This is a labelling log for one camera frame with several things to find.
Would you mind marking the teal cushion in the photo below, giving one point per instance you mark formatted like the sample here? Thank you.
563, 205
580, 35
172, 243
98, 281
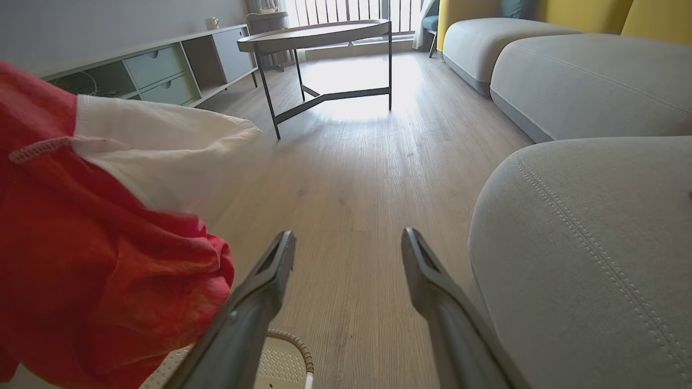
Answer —
516, 7

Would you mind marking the low grey-green TV cabinet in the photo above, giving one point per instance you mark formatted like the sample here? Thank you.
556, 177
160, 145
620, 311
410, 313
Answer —
162, 67

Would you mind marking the grey sofa seat module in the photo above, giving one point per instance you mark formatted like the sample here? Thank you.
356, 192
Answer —
486, 46
589, 81

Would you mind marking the oval metal-legged coffee table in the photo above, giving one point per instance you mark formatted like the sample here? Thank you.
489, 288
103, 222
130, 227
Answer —
319, 35

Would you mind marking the woven plastic laundry basket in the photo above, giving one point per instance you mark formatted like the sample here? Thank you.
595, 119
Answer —
284, 362

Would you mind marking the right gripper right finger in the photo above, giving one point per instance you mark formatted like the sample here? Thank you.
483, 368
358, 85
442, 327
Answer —
451, 324

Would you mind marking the white mug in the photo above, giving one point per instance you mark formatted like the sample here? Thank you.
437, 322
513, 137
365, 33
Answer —
211, 23

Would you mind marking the white curtain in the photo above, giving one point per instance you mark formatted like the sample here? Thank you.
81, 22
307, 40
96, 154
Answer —
424, 19

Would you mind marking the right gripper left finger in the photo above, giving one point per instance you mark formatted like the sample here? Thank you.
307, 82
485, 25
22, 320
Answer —
254, 313

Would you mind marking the window railing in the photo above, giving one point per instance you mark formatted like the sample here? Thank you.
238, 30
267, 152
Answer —
346, 9

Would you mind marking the grey armchair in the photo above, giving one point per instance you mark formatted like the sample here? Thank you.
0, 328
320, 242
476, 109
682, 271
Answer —
265, 24

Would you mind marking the teal chair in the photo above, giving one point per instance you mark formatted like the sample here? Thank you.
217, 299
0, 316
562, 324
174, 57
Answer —
431, 24

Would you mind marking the yellow sofa backrest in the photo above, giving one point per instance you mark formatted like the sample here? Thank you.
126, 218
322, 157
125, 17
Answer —
584, 13
465, 9
662, 19

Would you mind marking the grey sofa seat with stitching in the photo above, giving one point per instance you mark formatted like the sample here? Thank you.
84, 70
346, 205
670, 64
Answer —
589, 254

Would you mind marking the red garment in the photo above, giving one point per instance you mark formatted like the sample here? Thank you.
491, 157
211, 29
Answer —
86, 259

